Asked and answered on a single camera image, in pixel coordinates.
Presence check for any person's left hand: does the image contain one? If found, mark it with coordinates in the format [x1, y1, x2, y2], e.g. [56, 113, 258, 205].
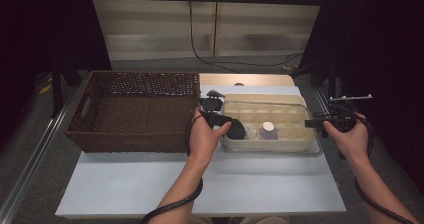
[188, 108, 233, 162]

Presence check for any cream divided storage box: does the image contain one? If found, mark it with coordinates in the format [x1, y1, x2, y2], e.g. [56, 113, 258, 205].
[221, 93, 318, 153]

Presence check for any small yellow object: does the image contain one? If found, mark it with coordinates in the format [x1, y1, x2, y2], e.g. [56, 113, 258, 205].
[38, 83, 53, 96]

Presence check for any black wall cable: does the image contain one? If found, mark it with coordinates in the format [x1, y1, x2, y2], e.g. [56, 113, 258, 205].
[188, 0, 305, 74]

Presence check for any dark curtain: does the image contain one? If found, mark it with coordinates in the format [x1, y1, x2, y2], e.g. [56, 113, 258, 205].
[298, 0, 424, 198]
[0, 0, 113, 152]

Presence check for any right hand-held gripper cable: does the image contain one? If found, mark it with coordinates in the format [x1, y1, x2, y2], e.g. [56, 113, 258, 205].
[336, 103, 416, 224]

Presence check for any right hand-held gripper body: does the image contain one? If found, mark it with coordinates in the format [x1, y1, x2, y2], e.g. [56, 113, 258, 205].
[327, 94, 374, 134]

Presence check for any person's right hand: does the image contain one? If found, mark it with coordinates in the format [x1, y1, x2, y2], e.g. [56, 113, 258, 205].
[322, 112, 371, 163]

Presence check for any clear plastic lid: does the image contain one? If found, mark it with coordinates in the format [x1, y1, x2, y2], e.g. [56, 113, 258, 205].
[219, 98, 324, 158]

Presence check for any white table cover sheet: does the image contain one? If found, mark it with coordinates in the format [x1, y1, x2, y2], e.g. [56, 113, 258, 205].
[54, 85, 348, 218]

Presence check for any hand-held gripper cable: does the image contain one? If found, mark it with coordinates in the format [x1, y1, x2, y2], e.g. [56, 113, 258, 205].
[139, 112, 205, 224]
[336, 103, 416, 224]

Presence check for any left hand-held gripper cable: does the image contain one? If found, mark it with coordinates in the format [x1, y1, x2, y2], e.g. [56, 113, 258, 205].
[139, 112, 205, 224]

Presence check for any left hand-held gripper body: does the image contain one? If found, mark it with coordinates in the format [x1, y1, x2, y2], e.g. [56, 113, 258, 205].
[198, 89, 226, 130]

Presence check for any black metal stand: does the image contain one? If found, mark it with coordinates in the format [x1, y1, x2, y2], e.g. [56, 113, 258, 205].
[49, 55, 84, 118]
[289, 58, 338, 100]

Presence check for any black sock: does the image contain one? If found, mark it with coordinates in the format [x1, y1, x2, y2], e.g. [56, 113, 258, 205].
[226, 118, 247, 141]

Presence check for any brown woven basket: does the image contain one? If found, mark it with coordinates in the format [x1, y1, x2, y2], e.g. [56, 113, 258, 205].
[64, 69, 203, 154]

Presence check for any metal rail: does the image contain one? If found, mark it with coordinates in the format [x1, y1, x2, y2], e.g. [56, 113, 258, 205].
[0, 83, 86, 224]
[313, 88, 393, 224]

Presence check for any lilac sock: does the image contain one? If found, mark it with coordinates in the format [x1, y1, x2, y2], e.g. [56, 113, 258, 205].
[259, 125, 279, 141]

